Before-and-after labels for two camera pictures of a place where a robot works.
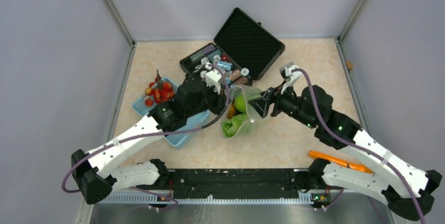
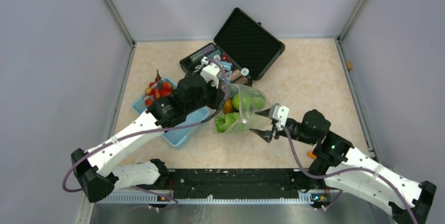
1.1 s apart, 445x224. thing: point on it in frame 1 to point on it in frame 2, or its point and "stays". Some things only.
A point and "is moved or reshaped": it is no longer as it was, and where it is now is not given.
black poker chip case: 244,49 stays
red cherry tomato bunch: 160,91 stays
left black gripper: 220,101 stays
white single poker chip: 244,71 stays
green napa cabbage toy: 230,126 to 222,123
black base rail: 241,183 stays
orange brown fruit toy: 232,112 is moved or reshaped
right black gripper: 261,104 to 267,135
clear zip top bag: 240,119 is moved or reshaped
